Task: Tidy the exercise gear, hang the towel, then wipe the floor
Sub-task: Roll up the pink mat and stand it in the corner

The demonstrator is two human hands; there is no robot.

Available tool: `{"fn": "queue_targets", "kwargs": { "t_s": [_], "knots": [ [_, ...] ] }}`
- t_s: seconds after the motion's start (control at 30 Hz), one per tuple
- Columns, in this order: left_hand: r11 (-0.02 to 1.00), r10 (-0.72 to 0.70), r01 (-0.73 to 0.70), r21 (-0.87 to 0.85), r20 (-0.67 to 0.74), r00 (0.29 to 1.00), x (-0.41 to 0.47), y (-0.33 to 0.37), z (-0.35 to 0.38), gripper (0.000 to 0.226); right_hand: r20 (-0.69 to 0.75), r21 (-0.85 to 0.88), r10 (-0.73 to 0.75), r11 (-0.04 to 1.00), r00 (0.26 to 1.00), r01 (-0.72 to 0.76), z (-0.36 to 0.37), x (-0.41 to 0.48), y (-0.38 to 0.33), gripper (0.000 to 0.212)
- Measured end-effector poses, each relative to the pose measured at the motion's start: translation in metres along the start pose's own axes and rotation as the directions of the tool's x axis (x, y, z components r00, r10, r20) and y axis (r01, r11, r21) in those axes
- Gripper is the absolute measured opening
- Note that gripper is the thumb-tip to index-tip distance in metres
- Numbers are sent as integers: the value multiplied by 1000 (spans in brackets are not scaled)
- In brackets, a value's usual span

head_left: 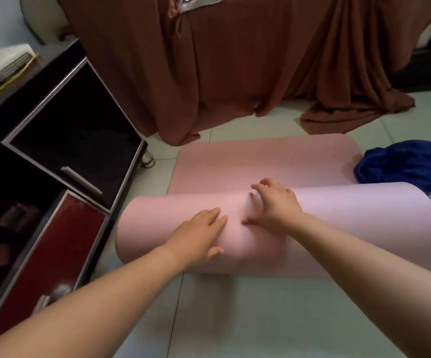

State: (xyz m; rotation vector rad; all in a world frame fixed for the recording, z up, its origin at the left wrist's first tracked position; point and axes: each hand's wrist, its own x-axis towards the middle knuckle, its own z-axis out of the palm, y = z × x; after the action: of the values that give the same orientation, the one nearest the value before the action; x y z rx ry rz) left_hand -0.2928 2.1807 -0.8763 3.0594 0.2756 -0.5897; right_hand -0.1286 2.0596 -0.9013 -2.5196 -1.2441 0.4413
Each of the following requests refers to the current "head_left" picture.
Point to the grey white cloth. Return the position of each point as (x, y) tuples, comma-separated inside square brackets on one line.
[(200, 2)]

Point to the person's right hand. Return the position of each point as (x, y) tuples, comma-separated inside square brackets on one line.
[(277, 212)]

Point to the person's left hand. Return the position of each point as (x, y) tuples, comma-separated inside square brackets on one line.
[(191, 240)]

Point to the pink yoga mat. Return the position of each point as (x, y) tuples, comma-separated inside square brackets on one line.
[(350, 223)]

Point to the person's right forearm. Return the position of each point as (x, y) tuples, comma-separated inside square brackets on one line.
[(372, 279)]

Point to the brown draped bed sheet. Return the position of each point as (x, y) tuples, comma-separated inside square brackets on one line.
[(245, 59)]

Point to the round dark framed object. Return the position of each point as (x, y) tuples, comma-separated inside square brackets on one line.
[(43, 18)]

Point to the metal cabinet foot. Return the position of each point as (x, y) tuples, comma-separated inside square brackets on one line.
[(148, 160)]

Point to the red drawer with metal trim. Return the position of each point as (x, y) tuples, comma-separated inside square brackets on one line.
[(47, 264)]

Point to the person's left thumb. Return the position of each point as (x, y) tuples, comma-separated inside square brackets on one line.
[(215, 253)]

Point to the person's left forearm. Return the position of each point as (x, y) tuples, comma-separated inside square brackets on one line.
[(88, 305)]

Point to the blue crumpled cloth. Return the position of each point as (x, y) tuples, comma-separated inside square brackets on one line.
[(406, 165)]

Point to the black drawer with metal trim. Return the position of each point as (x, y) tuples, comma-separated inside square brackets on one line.
[(77, 134)]

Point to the person's right thumb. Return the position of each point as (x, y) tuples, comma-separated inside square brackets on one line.
[(251, 220)]

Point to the white folded bag yellow trim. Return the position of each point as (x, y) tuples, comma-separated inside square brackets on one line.
[(2, 68)]

